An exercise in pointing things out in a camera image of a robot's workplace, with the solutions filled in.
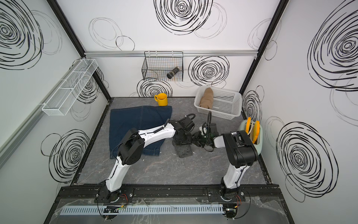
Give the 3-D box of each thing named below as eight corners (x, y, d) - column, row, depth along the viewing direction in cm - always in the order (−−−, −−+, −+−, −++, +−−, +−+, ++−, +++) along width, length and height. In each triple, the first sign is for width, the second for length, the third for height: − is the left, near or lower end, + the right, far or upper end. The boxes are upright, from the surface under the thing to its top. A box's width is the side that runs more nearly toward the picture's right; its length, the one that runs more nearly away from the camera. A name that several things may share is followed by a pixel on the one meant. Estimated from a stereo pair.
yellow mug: (161, 108, 114) (160, 102, 108) (155, 101, 119) (154, 95, 113) (170, 104, 117) (169, 98, 112) (164, 97, 122) (163, 91, 117)
